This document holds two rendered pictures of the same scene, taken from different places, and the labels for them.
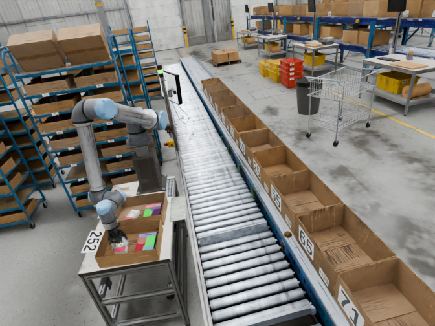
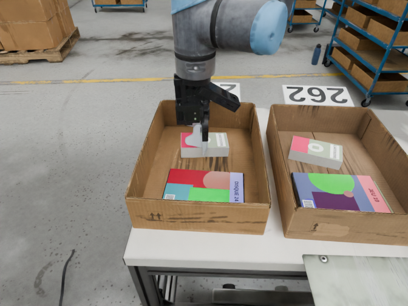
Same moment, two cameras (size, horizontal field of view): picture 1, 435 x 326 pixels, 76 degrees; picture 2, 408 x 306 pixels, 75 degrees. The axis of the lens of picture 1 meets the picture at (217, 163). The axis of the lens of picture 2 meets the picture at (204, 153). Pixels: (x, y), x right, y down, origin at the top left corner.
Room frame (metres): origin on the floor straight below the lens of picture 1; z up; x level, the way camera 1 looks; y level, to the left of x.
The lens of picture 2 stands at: (1.42, 0.13, 1.24)
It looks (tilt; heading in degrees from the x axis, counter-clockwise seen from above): 40 degrees down; 94
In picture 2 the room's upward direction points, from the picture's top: straight up
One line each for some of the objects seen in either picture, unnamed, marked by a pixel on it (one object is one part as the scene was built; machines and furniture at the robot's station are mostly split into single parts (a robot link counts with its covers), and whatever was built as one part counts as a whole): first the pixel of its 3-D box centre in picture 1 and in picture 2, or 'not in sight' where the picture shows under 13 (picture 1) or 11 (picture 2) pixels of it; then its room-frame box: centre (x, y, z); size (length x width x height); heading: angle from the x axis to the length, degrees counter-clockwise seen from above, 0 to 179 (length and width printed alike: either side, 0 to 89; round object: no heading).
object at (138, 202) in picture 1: (140, 211); (333, 162); (1.71, 0.64, 0.80); 0.38 x 0.28 x 0.10; 90
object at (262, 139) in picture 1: (261, 147); not in sight; (2.15, -0.40, 0.96); 0.39 x 0.29 x 0.17; 8
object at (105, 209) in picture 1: (106, 211); (195, 23); (1.36, 0.71, 1.09); 0.10 x 0.09 x 0.12; 160
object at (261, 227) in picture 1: (234, 234); not in sight; (1.36, -0.04, 0.76); 0.46 x 0.01 x 0.09; 98
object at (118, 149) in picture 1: (120, 144); not in sight; (3.07, 1.11, 0.79); 0.40 x 0.30 x 0.10; 99
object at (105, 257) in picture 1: (131, 242); (203, 155); (1.38, 0.64, 0.80); 0.38 x 0.28 x 0.10; 90
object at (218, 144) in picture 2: (121, 246); (204, 144); (1.38, 0.71, 0.78); 0.13 x 0.07 x 0.04; 8
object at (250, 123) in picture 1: (247, 130); not in sight; (2.54, -0.34, 0.96); 0.39 x 0.29 x 0.17; 8
